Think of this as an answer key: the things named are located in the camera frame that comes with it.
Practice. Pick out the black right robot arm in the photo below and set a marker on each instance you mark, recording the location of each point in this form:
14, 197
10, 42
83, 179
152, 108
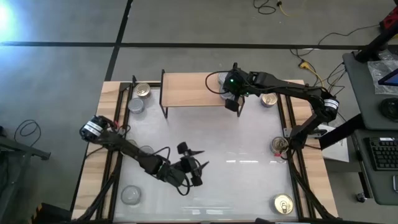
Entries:
295, 88

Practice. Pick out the black stand pole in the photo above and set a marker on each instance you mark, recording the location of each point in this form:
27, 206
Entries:
373, 46

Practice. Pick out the black phone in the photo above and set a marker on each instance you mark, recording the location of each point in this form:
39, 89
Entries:
395, 183

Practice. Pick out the black keyboard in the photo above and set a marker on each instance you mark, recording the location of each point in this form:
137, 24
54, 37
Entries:
384, 154

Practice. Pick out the grey desk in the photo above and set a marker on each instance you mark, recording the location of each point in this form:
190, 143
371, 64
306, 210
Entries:
357, 93
382, 186

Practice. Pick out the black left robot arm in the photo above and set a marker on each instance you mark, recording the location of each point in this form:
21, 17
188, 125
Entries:
130, 149

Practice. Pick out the white paper sheet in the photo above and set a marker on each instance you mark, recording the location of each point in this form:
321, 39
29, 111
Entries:
337, 151

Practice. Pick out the grey metal mounting plate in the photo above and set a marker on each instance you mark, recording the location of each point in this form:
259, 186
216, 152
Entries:
287, 132

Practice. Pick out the black support beam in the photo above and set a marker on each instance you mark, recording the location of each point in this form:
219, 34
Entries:
345, 130

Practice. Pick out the clear plastic bag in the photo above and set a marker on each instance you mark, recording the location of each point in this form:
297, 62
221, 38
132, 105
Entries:
377, 71

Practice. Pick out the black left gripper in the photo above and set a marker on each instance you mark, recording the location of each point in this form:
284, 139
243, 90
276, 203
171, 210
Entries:
183, 171

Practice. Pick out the small caster wheel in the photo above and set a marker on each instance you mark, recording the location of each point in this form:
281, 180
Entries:
360, 197

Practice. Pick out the black round coil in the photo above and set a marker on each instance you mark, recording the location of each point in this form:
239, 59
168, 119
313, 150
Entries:
390, 109

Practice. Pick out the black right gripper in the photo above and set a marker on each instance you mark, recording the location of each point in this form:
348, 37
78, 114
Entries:
237, 93

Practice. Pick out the dark grey metal stand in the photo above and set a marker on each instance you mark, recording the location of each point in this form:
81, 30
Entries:
25, 150

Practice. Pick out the blue-screen tablet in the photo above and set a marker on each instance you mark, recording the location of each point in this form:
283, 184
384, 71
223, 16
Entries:
391, 79

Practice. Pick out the wooden shelf black metal frame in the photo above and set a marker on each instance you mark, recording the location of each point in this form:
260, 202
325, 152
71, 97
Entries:
186, 90

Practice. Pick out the black metal table frame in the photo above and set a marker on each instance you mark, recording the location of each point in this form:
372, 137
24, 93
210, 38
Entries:
123, 86

